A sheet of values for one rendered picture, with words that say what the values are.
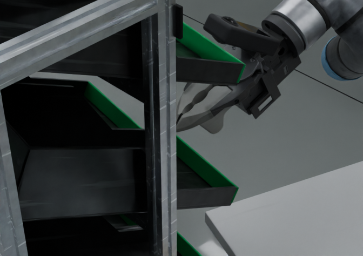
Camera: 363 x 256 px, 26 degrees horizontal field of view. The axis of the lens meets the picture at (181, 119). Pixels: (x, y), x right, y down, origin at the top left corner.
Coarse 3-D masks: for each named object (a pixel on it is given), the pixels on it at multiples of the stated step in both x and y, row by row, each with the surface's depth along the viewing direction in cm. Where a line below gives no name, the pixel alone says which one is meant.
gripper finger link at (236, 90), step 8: (248, 80) 106; (232, 88) 106; (240, 88) 105; (248, 88) 106; (232, 96) 105; (240, 96) 105; (216, 104) 105; (224, 104) 105; (232, 104) 105; (216, 112) 106
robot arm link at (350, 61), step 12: (360, 12) 110; (348, 24) 111; (360, 24) 110; (348, 36) 112; (360, 36) 110; (348, 48) 116; (360, 48) 112; (348, 60) 118; (360, 60) 114; (360, 72) 120
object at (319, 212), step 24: (360, 168) 167; (288, 192) 161; (312, 192) 161; (336, 192) 161; (360, 192) 161; (216, 216) 156; (240, 216) 156; (264, 216) 156; (288, 216) 156; (312, 216) 156; (336, 216) 156; (360, 216) 156; (240, 240) 150; (264, 240) 150; (288, 240) 150; (312, 240) 150; (336, 240) 150; (360, 240) 150
